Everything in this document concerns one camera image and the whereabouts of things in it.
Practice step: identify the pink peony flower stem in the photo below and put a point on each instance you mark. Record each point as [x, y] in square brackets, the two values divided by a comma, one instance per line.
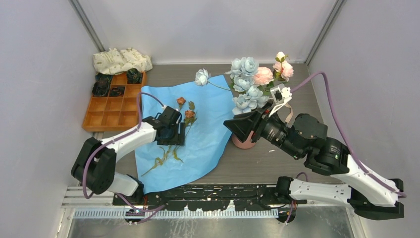
[281, 71]

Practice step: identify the cream patterned cloth bag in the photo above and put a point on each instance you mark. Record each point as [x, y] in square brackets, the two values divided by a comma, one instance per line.
[114, 61]

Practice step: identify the flower bouquet blue paper wrap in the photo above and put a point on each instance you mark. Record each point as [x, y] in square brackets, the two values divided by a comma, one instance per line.
[204, 144]

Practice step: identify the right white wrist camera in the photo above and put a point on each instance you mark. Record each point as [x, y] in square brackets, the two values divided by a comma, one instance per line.
[281, 96]

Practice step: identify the light blue flower stem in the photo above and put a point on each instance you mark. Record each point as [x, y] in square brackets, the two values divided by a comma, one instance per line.
[248, 79]

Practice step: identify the aluminium rail frame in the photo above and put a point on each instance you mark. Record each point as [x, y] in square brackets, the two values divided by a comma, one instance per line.
[262, 164]

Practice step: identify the beige ribbon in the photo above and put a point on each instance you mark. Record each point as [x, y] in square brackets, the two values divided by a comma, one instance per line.
[290, 115]

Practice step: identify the orange rose stem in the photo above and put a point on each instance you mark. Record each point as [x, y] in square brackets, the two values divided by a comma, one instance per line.
[159, 161]
[190, 118]

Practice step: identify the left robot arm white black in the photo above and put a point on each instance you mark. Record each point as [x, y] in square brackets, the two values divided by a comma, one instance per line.
[95, 164]

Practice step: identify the dark rolled sock left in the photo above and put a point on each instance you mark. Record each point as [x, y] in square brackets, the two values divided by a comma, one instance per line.
[100, 88]

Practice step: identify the dark rolled sock middle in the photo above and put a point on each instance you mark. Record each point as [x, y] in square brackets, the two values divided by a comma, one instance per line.
[117, 91]

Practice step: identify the pink cylindrical vase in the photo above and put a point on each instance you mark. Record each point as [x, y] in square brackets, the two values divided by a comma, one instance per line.
[247, 144]

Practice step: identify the dark rolled sock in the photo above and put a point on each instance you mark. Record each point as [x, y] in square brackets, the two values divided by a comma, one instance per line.
[134, 76]
[100, 88]
[117, 91]

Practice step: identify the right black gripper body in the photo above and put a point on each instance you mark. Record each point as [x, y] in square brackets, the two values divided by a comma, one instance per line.
[273, 131]

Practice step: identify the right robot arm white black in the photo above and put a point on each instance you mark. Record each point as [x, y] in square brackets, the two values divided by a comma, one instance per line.
[368, 194]

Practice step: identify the dark rolled sock top right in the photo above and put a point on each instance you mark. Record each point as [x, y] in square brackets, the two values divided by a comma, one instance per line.
[134, 76]

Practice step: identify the orange compartment tray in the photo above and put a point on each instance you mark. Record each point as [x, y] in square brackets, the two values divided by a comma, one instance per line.
[114, 113]

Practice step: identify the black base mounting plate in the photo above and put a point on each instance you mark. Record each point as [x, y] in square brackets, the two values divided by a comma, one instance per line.
[214, 197]

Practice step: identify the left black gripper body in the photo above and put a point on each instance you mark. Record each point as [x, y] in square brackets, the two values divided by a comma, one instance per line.
[173, 137]

